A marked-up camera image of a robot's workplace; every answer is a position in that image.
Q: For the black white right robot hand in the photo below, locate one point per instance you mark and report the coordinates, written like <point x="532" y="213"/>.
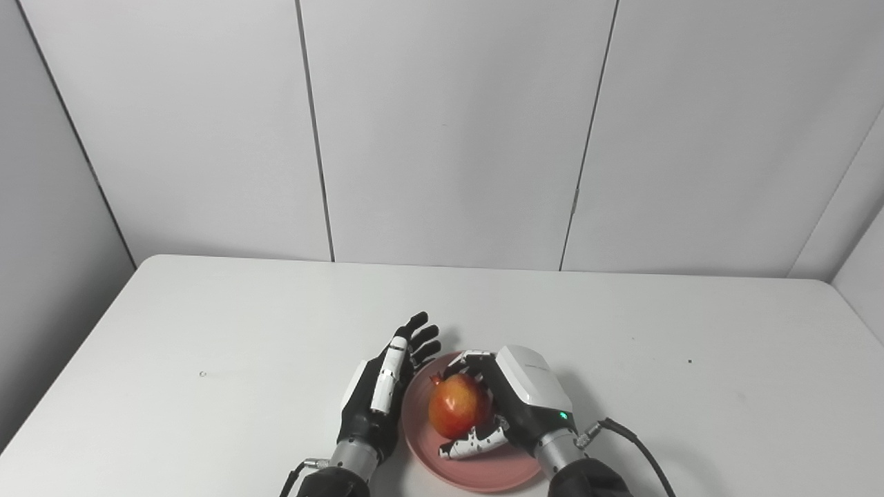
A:
<point x="532" y="400"/>

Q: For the pink round plate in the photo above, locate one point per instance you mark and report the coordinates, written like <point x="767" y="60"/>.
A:
<point x="483" y="469"/>

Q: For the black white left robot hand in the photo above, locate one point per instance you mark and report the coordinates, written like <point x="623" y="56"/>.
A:
<point x="369" y="407"/>

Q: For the red yellow pomegranate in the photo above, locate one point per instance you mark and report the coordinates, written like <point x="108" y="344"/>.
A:
<point x="457" y="407"/>

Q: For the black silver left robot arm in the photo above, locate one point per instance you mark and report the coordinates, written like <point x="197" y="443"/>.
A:
<point x="342" y="469"/>

